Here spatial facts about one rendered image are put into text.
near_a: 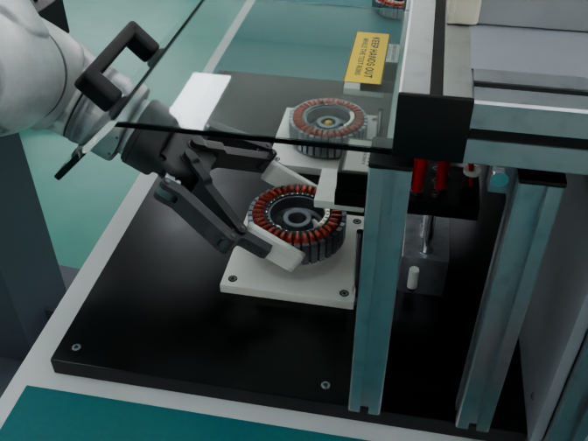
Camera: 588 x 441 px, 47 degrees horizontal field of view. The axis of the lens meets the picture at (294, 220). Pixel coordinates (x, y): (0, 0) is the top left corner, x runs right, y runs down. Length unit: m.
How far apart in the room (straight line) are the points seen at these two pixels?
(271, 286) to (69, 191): 1.61
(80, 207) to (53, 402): 1.53
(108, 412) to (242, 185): 0.37
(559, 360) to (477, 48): 0.26
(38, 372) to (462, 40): 0.53
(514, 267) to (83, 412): 0.43
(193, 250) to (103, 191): 1.46
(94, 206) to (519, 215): 1.84
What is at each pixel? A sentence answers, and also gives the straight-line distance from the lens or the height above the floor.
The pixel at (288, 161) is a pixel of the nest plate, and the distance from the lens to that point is 0.94.
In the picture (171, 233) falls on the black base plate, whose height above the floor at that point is 0.77.
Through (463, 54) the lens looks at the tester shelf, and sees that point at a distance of 0.48.
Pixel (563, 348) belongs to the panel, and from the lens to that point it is 0.58.
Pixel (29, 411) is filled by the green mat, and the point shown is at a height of 0.75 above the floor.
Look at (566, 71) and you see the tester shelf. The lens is 0.48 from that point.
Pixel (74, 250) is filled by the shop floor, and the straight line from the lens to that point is 2.07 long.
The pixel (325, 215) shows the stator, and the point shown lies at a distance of 0.76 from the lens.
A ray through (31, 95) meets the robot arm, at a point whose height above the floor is 1.05.
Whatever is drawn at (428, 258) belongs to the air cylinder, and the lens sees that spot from 0.74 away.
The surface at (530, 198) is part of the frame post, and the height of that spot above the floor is 1.04.
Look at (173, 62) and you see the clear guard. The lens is 0.57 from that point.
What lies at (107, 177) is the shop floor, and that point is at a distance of 2.34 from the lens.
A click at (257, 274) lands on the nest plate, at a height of 0.78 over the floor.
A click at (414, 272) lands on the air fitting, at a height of 0.81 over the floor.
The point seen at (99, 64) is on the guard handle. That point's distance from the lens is 0.59.
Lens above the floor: 1.32
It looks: 39 degrees down
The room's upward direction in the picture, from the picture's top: straight up
